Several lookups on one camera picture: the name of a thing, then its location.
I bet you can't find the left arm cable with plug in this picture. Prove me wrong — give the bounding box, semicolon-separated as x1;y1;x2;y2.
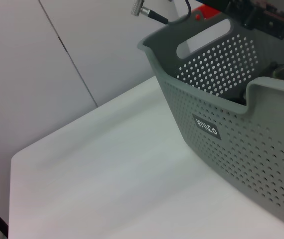
131;0;192;25

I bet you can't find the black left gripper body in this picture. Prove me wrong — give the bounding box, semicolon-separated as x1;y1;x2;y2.
196;0;257;16

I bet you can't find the glass teacup black holder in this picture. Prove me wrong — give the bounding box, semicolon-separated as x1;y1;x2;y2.
261;61;284;83

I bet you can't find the grey-green plastic storage bin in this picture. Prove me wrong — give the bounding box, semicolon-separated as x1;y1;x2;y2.
137;14;284;232

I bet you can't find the black teapot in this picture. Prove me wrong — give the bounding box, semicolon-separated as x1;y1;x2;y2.
228;88;249;105

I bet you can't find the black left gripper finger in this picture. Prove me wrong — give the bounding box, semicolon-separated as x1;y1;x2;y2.
242;4;284;43

